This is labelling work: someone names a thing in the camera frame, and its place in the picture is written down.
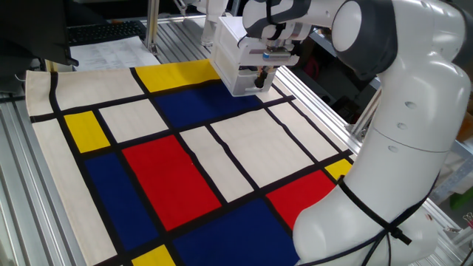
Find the grey metal shelf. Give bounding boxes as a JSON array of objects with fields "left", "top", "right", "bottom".
[{"left": 430, "top": 140, "right": 473, "bottom": 206}]

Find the black monitor back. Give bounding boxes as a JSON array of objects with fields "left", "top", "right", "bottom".
[{"left": 0, "top": 0, "right": 81, "bottom": 68}]

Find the printed white paper sheet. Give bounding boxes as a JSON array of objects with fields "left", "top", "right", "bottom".
[{"left": 69, "top": 35, "right": 162, "bottom": 73}]

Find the aluminium frame post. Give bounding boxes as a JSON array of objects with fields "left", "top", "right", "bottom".
[
  {"left": 143, "top": 0, "right": 161, "bottom": 56},
  {"left": 346, "top": 88, "right": 384, "bottom": 143}
]

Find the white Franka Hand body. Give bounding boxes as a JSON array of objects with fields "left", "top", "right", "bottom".
[{"left": 236, "top": 35, "right": 301, "bottom": 71}]

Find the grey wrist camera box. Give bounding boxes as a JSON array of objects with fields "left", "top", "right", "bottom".
[{"left": 262, "top": 50, "right": 293, "bottom": 62}]

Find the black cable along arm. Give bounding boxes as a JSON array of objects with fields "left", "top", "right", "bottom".
[{"left": 264, "top": 0, "right": 440, "bottom": 266}]

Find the black computer keyboard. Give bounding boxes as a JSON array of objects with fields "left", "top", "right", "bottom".
[{"left": 67, "top": 20, "right": 148, "bottom": 47}]

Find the Mondrian colour block cloth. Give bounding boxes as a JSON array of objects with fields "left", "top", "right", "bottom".
[{"left": 24, "top": 58, "right": 354, "bottom": 266}]

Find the white plastic drawer cabinet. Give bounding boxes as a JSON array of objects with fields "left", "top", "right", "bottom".
[{"left": 209, "top": 15, "right": 284, "bottom": 98}]

